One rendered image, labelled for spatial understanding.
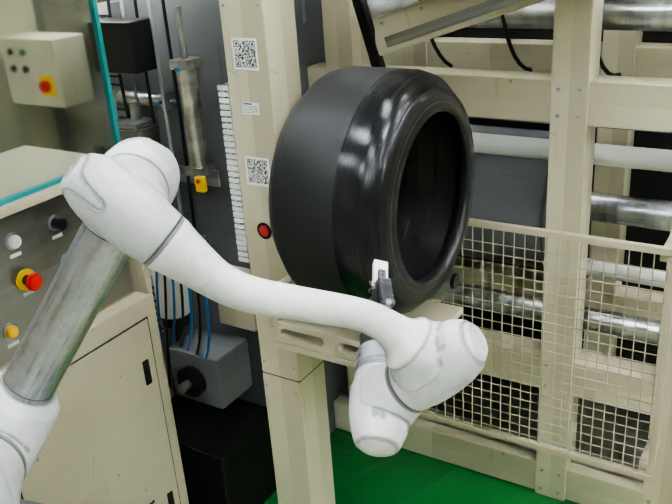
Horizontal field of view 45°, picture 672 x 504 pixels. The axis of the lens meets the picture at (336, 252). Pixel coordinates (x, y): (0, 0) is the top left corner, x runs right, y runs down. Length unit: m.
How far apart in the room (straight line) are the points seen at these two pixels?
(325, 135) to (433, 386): 0.65
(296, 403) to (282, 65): 0.93
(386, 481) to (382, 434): 1.51
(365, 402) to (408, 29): 1.11
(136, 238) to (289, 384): 1.10
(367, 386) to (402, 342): 0.14
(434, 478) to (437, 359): 1.61
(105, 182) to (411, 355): 0.54
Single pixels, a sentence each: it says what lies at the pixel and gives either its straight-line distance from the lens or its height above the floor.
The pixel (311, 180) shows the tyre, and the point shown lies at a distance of 1.72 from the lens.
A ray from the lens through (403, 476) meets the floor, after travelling 2.90.
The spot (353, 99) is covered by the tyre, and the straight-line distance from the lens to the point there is 1.77.
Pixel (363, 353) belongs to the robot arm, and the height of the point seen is 1.07.
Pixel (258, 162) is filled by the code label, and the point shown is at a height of 1.24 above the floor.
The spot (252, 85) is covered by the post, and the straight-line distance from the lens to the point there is 1.98.
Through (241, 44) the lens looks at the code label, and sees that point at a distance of 1.98.
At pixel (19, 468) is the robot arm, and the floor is 0.90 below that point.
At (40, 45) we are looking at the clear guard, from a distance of 1.95.
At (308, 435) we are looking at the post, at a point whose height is 0.43.
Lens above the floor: 1.83
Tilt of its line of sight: 23 degrees down
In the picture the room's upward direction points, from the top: 4 degrees counter-clockwise
